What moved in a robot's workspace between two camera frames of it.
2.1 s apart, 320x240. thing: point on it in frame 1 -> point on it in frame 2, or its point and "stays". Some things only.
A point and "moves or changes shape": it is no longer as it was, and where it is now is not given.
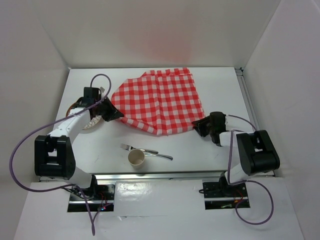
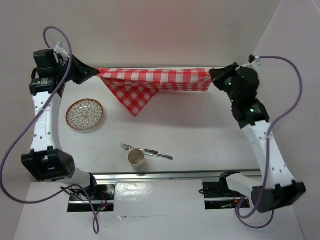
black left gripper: [111, 109] -> [83, 71]
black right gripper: [201, 123] -> [219, 74]
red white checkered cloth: [163, 101] moves or changes shape
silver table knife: [158, 155] stays
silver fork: [130, 148] stays
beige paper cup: [136, 158] stays
